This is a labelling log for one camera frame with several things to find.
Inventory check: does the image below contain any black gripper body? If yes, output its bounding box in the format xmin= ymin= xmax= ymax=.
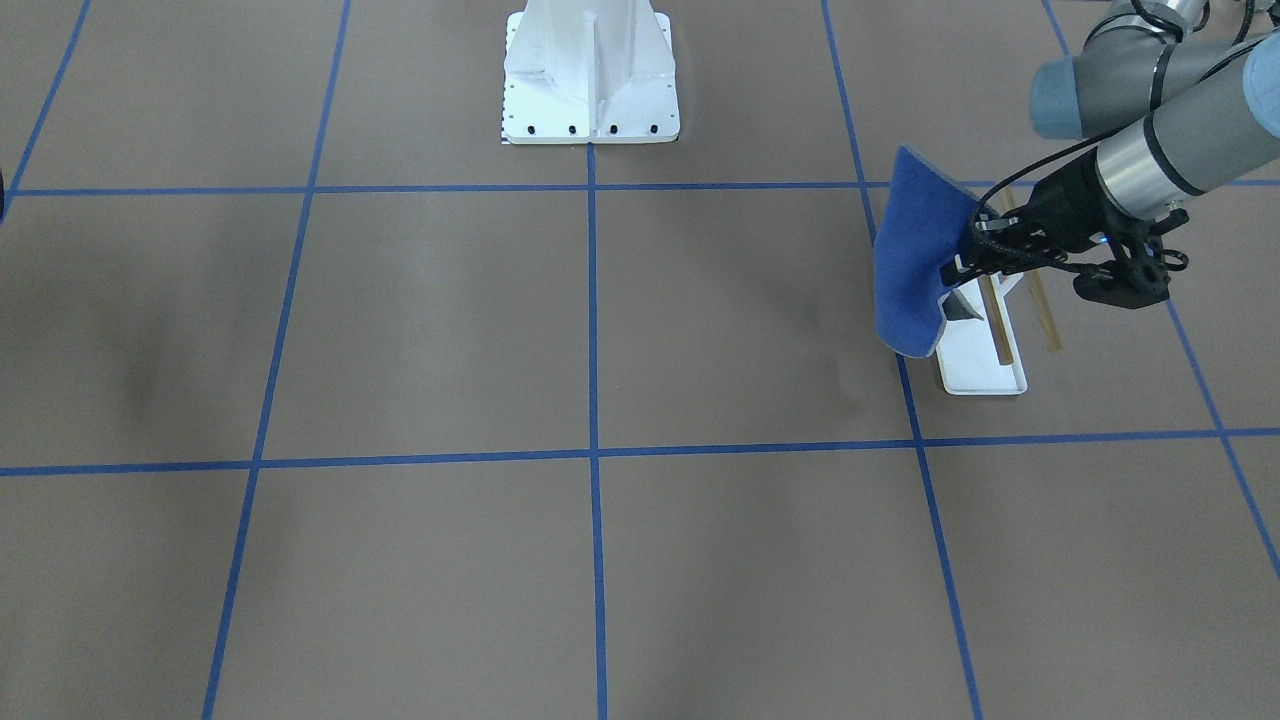
xmin=950 ymin=160 xmax=1111 ymax=287

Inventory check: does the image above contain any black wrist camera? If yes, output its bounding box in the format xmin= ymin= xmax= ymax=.
xmin=1071 ymin=241 xmax=1190 ymax=310

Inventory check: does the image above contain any white wooden towel rack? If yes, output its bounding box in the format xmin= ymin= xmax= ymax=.
xmin=934 ymin=270 xmax=1062 ymax=397

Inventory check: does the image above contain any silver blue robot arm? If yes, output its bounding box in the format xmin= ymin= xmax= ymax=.
xmin=940 ymin=1 xmax=1277 ymax=307

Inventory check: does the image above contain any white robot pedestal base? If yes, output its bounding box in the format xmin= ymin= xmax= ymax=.
xmin=500 ymin=1 xmax=681 ymax=145

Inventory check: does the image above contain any blue towel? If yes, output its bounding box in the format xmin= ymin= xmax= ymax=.
xmin=873 ymin=145 xmax=984 ymax=357

